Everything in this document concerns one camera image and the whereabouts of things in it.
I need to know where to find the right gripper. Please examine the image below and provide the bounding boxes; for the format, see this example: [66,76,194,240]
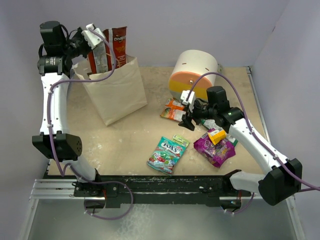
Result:
[178,99,217,131]

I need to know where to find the red Doritos bag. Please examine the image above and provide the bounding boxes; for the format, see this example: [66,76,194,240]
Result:
[87,26,127,74]

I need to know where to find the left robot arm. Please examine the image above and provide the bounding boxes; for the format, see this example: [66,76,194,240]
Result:
[32,21,103,196]

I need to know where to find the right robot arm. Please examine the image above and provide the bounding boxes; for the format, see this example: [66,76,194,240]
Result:
[179,86,303,206]

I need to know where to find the green snack bag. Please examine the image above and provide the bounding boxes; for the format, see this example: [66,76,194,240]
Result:
[201,119,238,147]

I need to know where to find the teal Fox's candy bag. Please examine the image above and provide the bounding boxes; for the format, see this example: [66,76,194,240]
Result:
[146,136,187,176]

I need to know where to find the purple candy bag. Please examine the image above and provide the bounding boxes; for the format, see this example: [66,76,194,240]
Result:
[193,130,236,168]

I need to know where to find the white paper bag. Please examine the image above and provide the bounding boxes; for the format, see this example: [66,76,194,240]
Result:
[73,55,148,126]

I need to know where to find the orange snack packet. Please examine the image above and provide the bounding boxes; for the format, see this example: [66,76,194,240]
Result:
[160,98,186,122]

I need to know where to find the small light green packet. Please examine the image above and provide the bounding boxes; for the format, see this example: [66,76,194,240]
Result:
[172,134,190,148]

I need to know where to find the yellow small snack box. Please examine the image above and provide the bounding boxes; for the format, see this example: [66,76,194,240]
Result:
[207,129,227,145]

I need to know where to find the white cylinder toy drawers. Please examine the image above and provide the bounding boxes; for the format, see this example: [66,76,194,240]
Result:
[168,49,218,100]

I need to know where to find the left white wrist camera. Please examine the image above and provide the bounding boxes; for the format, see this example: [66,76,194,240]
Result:
[81,23,105,50]

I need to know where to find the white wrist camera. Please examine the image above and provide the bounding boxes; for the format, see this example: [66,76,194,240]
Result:
[180,90,196,113]
[81,23,105,50]

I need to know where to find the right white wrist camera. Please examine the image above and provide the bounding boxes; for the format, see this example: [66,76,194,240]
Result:
[180,90,196,113]

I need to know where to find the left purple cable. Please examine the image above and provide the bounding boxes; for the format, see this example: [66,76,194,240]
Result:
[47,27,134,221]

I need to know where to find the purple cable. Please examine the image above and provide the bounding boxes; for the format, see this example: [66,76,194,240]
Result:
[183,72,320,216]
[47,27,134,221]

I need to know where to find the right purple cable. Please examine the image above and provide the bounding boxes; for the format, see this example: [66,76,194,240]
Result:
[183,72,320,216]

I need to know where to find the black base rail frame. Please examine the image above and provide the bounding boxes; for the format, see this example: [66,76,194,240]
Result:
[43,175,252,208]

